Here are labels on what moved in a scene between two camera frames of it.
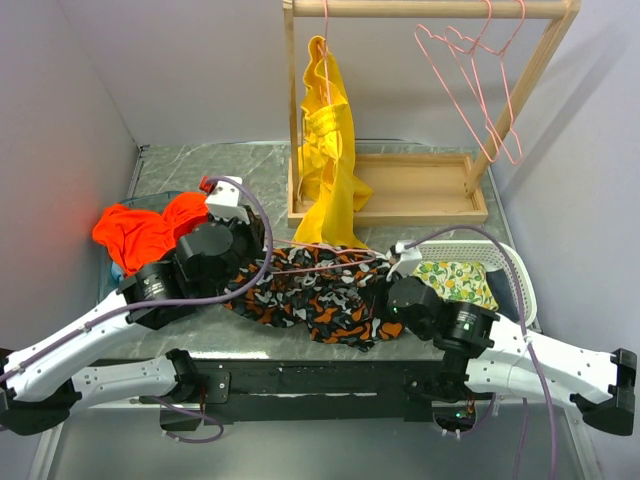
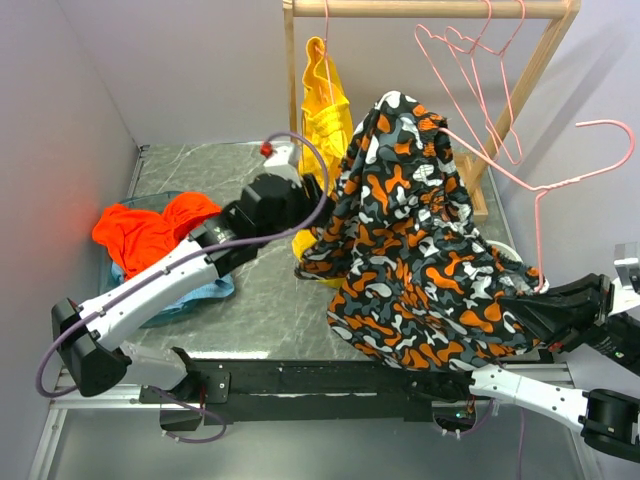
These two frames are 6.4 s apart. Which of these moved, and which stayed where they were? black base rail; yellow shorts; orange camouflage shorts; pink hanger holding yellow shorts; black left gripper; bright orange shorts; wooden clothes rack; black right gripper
Moved: orange camouflage shorts; black right gripper; black left gripper
Stayed: black base rail; pink hanger holding yellow shorts; bright orange shorts; yellow shorts; wooden clothes rack
